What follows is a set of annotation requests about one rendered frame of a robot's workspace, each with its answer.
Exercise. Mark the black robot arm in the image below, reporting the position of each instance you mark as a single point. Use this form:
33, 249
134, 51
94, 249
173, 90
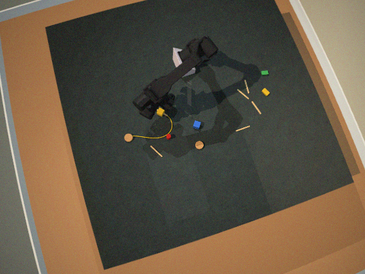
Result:
157, 90

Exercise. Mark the orange flat disc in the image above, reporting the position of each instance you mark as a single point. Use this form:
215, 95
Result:
199, 145

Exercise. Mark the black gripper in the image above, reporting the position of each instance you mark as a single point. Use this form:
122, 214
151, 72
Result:
149, 111

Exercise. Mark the blue cube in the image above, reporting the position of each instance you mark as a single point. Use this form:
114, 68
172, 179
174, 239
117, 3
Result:
196, 124

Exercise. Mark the round wooden button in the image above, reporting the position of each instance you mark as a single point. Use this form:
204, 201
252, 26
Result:
128, 137

